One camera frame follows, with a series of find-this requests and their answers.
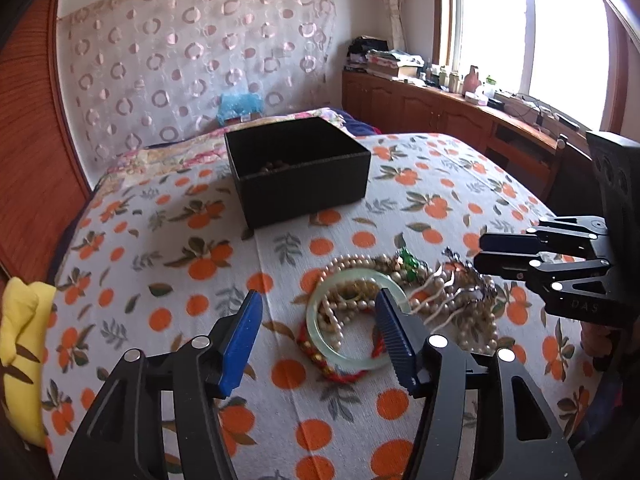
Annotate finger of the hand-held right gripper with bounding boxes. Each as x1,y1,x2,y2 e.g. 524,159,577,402
479,215,609,261
472,254,618,317

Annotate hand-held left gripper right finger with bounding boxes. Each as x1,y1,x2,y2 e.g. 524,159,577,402
374,288,583,480

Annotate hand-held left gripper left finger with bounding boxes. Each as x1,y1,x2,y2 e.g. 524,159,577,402
59,290,264,480

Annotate pile of pearl necklaces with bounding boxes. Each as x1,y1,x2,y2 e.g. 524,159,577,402
315,247,511,356

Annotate red braided cord bracelet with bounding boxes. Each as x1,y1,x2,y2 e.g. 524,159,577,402
297,325,396,384

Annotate pale green jade bangle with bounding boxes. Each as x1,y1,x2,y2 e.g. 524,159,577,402
306,268,413,372

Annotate black storage box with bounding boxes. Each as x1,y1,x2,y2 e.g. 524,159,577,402
224,116,372,230

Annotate green gem pendant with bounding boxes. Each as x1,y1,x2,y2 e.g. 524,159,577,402
397,247,426,281

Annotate orange fruit print cloth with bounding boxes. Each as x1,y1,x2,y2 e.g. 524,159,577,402
42,132,621,480

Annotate pink bottle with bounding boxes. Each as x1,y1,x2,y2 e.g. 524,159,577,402
462,66,484,97

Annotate wooden window cabinet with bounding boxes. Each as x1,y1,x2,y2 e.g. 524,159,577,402
341,69,591,201

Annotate row of small bottles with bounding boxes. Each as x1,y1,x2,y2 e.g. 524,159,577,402
421,62,463,93

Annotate dark blue blanket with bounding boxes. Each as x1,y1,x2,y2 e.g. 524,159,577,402
340,108,382,137

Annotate stack of books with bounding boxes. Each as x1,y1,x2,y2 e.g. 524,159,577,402
366,50,427,82

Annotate yellow cloth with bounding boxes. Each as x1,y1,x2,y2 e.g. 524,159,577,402
0,276,57,448

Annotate dark folded clothes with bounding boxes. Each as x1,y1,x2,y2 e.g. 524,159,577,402
346,35,395,70

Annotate blue plastic bag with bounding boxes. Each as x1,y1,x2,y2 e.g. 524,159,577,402
217,91,265,120

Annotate lace window curtain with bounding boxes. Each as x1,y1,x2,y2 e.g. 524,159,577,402
372,0,409,53

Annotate sheer circle pattern curtain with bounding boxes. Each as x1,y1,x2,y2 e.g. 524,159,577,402
56,0,337,181

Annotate wooden slatted wardrobe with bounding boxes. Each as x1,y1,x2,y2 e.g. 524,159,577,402
0,0,93,281

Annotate power strip with cables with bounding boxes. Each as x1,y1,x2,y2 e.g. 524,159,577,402
492,87,582,132

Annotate wooden window frame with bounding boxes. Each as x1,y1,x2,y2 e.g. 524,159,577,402
432,0,640,133

